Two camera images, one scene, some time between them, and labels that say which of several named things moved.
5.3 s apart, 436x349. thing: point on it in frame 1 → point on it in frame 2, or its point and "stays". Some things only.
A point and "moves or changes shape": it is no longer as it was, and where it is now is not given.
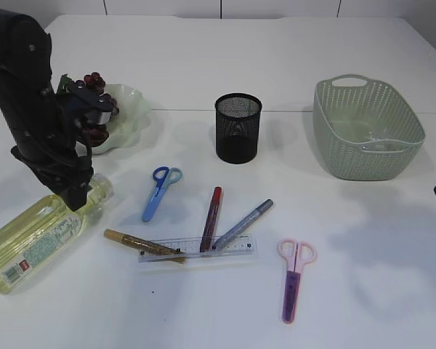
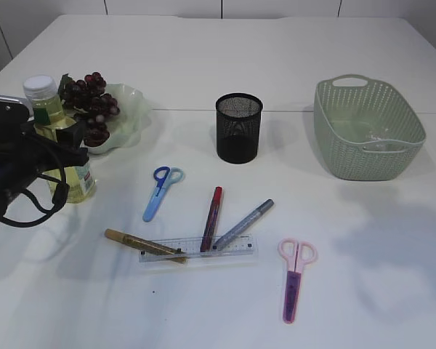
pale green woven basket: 365,129 stays
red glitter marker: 208,235 stays
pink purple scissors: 295,254 stays
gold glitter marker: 147,246 stays
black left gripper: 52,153 → 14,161
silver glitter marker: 244,224 stays
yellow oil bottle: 30,238 moves or changes shape
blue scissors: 163,177 stays
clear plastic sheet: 384,145 → 373,136
